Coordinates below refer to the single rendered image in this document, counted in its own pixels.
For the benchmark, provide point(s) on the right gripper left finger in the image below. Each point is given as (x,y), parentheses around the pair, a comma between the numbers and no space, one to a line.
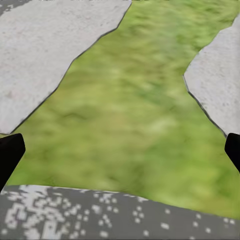
(12,149)

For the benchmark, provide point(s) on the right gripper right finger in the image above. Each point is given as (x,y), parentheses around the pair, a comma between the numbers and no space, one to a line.
(232,148)

